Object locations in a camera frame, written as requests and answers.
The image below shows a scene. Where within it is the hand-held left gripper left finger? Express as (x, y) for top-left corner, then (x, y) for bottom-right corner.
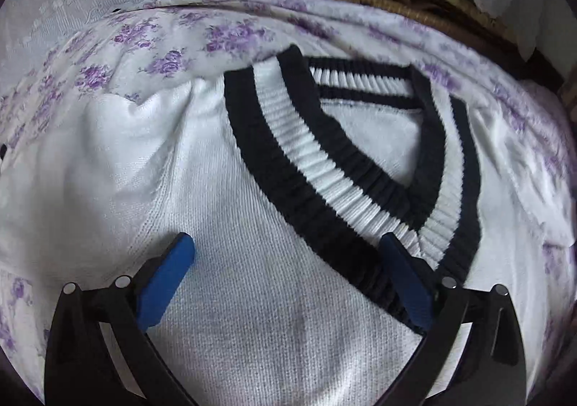
(44, 232), (196, 406)

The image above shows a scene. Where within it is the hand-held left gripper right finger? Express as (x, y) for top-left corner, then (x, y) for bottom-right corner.
(379, 232), (527, 406)

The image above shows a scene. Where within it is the white knit sweater black trim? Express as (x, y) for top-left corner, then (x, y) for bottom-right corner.
(0, 44), (577, 406)

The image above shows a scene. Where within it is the purple floral bed blanket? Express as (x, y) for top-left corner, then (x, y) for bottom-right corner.
(0, 0), (577, 406)

